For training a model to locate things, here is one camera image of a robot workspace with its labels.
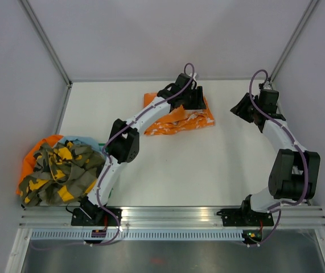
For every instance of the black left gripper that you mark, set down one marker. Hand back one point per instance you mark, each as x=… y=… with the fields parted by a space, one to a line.
x=198 y=103

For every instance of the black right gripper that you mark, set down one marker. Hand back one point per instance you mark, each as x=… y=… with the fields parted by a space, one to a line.
x=240 y=108

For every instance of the orange white tie-dye trousers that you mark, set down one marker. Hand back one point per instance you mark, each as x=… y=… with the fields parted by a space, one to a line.
x=181 y=119

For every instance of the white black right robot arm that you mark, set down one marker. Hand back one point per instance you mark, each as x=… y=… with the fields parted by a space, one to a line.
x=294 y=173

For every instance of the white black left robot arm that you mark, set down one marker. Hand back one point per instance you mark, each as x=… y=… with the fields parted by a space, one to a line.
x=123 y=144

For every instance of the camouflage trousers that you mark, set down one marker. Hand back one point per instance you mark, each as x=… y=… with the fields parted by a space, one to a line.
x=82 y=166

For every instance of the green plastic bin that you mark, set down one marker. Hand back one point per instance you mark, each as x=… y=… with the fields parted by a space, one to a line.
x=101 y=145

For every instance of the orange garment in pile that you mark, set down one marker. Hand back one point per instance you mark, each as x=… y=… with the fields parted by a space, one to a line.
x=29 y=162

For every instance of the right aluminium frame post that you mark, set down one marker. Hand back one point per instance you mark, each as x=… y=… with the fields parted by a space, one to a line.
x=296 y=34

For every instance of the aluminium frame post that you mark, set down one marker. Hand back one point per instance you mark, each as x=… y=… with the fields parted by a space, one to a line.
x=34 y=20
x=296 y=34

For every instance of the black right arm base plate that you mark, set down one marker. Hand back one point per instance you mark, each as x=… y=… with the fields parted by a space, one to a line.
x=236 y=217

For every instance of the left aluminium frame post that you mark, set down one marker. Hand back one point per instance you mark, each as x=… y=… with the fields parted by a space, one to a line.
x=34 y=20

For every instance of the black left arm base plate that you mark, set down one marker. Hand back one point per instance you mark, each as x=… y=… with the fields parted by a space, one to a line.
x=100 y=218

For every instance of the aluminium mounting rail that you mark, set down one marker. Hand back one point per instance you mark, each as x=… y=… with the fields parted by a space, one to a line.
x=172 y=217

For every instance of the white slotted cable duct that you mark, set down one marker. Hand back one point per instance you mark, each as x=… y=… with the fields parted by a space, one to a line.
x=139 y=235

